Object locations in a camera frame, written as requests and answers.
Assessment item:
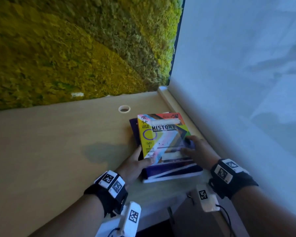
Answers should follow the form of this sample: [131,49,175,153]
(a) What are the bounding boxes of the black marker wristband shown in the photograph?
[84,170,128,218]
[208,158,259,200]

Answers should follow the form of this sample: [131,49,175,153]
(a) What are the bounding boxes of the blue book with white band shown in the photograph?
[144,163,198,176]

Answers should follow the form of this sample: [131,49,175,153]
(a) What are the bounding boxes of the colourful striped book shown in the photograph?
[137,113,195,168]

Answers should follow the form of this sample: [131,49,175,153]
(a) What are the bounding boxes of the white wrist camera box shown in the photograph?
[96,201,141,237]
[196,184,220,213]

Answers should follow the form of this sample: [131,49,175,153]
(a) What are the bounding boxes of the green moss wall panel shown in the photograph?
[0,0,185,112]

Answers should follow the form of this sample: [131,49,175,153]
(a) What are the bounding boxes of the person's left forearm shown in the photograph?
[28,194,105,237]

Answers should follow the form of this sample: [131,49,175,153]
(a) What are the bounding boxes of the large navy blue book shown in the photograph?
[129,118,203,183]

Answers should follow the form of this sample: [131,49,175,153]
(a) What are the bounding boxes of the white cabinet door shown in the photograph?
[172,192,250,237]

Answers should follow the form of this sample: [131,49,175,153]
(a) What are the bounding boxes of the black camera cable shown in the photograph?
[215,204,235,237]

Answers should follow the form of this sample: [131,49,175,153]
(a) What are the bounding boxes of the person's right forearm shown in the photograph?
[231,185,296,237]

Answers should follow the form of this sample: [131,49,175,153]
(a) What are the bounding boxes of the person's right hand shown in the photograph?
[180,135,221,171]

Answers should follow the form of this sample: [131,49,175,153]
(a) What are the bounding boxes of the person's left hand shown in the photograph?
[116,145,155,185]

